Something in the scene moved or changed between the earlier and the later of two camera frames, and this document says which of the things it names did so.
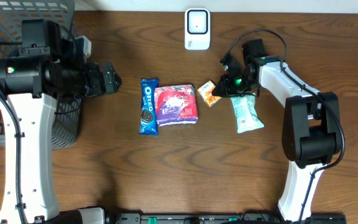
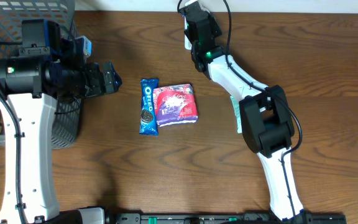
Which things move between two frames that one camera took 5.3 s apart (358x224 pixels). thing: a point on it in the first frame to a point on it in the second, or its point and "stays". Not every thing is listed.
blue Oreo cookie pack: [149, 89] stays
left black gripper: [98, 83] stays
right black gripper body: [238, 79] to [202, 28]
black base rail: [220, 218] stays
